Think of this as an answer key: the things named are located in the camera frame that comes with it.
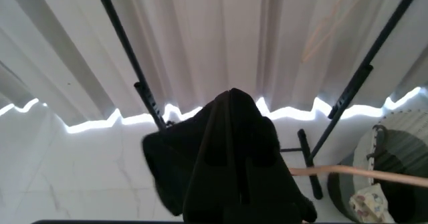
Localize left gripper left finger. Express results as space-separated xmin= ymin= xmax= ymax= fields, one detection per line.
xmin=183 ymin=90 xmax=240 ymax=223

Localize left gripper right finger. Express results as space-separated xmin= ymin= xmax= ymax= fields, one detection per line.
xmin=230 ymin=88 xmax=302 ymax=223

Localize black garment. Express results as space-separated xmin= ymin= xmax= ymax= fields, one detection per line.
xmin=142 ymin=95 xmax=318 ymax=223

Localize pink clothes hanger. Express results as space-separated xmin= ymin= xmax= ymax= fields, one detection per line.
xmin=302 ymin=0 xmax=364 ymax=64
xmin=289 ymin=164 xmax=428 ymax=189

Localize black clothes rack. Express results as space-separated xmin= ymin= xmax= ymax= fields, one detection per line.
xmin=92 ymin=0 xmax=426 ymax=201

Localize white laundry basket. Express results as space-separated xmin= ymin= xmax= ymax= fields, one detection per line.
xmin=326 ymin=108 xmax=428 ymax=223

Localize cream printed garment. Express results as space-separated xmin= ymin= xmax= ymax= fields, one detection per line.
xmin=348 ymin=183 xmax=391 ymax=223

